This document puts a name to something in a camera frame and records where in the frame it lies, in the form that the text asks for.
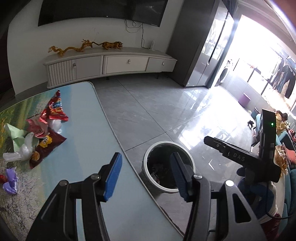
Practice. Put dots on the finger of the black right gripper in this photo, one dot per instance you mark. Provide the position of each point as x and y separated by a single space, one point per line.
217 144

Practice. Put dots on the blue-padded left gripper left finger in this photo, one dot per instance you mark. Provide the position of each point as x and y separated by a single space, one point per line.
57 218

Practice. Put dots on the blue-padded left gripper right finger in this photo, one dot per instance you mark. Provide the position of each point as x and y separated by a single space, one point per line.
235 219

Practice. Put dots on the green paper napkin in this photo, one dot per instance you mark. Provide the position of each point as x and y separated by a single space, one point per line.
17 136

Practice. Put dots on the white round trash bin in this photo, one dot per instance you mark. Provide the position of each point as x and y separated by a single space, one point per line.
156 165

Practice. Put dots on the black tracker box green led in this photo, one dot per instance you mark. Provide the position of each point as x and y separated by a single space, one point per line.
267 136

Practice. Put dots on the purple stool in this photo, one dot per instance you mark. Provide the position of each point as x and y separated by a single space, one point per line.
244 100

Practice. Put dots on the person in yellow clothes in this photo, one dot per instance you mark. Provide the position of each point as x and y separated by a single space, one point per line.
281 119

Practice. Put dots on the purple crumpled wrapper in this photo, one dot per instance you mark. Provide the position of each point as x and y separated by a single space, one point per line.
10 186

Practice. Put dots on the small red wrapper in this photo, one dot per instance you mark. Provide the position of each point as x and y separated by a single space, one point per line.
3 179

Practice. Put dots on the white washing machine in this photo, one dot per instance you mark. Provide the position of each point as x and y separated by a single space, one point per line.
223 74

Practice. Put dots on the dark red chip bag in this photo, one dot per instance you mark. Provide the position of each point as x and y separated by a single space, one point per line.
45 147

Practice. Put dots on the white crumpled plastic bag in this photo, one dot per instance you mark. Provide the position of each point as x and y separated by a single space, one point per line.
23 148

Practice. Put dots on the landscape print table mat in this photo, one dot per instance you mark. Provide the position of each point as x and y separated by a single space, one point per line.
130 214

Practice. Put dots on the pink red snack wrapper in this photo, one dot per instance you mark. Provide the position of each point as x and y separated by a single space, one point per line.
39 128

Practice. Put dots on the red orange chip bag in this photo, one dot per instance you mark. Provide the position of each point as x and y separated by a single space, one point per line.
53 110

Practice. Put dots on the grey tall refrigerator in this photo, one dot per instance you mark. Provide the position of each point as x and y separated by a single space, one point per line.
198 43

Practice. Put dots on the golden tiger figurine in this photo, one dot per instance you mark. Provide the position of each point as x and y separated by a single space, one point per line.
110 45

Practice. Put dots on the white low tv cabinet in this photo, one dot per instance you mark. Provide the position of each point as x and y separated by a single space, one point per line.
97 63

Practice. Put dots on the golden dragon figurine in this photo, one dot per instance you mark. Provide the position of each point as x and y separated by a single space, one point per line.
61 52

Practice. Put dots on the wall-mounted black television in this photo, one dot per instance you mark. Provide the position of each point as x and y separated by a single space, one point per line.
147 12

